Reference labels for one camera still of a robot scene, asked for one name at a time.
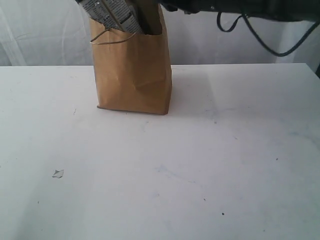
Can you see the dark blue biscuit package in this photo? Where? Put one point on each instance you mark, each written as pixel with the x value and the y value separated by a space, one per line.
pixel 113 14

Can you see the torn paper scrap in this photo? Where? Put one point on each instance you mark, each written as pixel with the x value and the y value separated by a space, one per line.
pixel 58 174

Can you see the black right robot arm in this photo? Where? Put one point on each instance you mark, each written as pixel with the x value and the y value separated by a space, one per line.
pixel 275 10

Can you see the brown paper bag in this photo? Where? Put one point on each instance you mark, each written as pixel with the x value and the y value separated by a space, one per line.
pixel 133 71

